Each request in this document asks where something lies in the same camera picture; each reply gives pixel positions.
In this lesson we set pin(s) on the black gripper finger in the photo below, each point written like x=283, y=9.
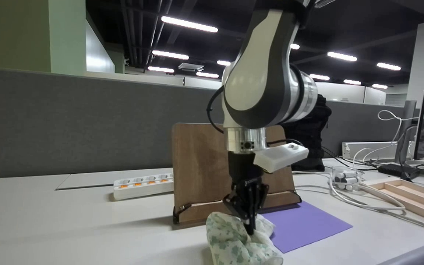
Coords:
x=239, y=203
x=258, y=200

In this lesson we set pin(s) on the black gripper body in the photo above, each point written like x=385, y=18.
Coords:
x=245, y=169

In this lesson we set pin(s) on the white green patterned cloth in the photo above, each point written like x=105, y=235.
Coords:
x=236, y=243

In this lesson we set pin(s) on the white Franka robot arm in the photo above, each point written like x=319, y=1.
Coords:
x=264, y=73

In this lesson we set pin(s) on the wooden book stand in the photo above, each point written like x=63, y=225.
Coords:
x=198, y=166

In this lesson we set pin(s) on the purple paper sheet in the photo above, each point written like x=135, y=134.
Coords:
x=305, y=225

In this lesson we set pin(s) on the white plug adapters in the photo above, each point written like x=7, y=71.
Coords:
x=347, y=177

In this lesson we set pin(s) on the white power strip orange switches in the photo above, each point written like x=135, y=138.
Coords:
x=142, y=185

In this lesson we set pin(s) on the long ceiling tube light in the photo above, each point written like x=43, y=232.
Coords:
x=225, y=62
x=189, y=23
x=354, y=81
x=208, y=75
x=381, y=85
x=295, y=46
x=170, y=54
x=344, y=56
x=161, y=69
x=389, y=66

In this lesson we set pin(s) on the white flat box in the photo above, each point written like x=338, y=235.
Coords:
x=369, y=150

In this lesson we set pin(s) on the grey monitor stand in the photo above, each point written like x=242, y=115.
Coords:
x=406, y=147

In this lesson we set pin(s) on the grey office partition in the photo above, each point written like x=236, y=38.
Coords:
x=74, y=122

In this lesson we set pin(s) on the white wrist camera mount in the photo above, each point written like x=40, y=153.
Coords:
x=280, y=156

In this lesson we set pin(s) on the light wooden frame tray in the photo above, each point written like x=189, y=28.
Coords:
x=411, y=193

